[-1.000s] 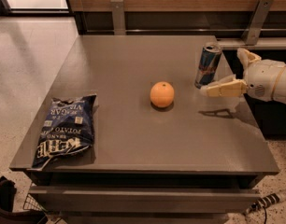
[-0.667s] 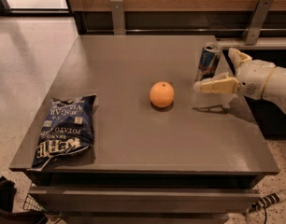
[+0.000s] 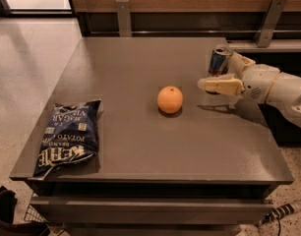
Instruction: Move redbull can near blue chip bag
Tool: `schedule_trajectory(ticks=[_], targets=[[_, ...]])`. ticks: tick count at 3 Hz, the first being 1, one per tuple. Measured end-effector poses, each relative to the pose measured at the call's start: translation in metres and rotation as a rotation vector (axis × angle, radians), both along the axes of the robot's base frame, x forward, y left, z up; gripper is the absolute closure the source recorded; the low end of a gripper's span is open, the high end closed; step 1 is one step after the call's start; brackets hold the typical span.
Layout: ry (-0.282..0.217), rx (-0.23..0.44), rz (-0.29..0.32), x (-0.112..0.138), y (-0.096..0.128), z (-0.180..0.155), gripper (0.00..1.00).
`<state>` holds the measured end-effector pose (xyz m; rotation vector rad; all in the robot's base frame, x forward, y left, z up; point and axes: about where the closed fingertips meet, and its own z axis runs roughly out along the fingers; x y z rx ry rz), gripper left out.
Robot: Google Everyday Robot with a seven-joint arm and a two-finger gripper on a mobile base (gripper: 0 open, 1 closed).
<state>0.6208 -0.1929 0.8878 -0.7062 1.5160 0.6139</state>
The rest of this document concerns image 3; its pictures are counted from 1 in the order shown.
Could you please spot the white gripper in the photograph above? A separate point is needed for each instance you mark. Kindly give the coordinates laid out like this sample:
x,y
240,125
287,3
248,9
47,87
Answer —
x,y
259,81

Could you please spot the red bull can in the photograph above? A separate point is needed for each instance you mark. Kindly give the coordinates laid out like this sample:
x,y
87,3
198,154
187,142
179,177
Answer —
x,y
219,60

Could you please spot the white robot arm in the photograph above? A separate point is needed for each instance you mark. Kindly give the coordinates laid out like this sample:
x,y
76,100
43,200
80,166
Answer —
x,y
284,95

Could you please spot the blue kettle chip bag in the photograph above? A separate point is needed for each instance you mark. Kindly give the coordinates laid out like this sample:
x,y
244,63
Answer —
x,y
70,137

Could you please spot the orange fruit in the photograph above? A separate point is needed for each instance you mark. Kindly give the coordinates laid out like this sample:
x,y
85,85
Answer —
x,y
170,99

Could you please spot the grey table drawer front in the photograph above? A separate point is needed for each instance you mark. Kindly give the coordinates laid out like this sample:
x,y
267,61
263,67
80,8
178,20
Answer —
x,y
149,211

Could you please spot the dark brown object on floor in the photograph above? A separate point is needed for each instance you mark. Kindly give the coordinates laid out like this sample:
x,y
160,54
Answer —
x,y
8,227

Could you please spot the right metal bracket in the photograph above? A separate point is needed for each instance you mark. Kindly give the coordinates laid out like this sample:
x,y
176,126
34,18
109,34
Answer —
x,y
264,35

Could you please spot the metal bracket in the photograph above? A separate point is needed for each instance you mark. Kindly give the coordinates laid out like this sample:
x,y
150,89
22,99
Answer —
x,y
124,18
264,35

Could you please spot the left metal bracket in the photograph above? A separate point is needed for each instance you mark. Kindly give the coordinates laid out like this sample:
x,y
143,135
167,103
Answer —
x,y
124,18

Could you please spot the wire basket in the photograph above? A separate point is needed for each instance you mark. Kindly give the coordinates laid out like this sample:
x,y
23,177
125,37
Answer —
x,y
32,215

